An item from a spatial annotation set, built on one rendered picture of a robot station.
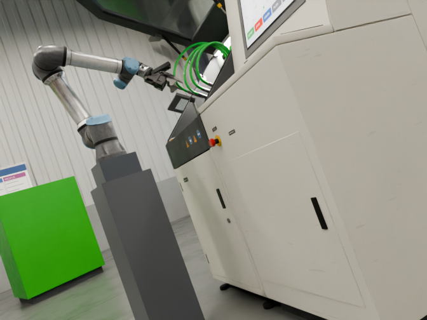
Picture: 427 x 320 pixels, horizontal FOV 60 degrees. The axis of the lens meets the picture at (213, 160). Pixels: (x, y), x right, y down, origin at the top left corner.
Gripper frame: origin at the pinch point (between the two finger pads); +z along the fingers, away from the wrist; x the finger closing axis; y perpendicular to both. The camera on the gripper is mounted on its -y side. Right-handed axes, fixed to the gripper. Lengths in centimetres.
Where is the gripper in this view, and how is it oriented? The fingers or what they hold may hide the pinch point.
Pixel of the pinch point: (182, 84)
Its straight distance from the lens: 211.2
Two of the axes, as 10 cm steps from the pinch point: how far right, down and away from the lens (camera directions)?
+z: 9.0, 4.2, -0.7
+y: -4.2, 8.5, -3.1
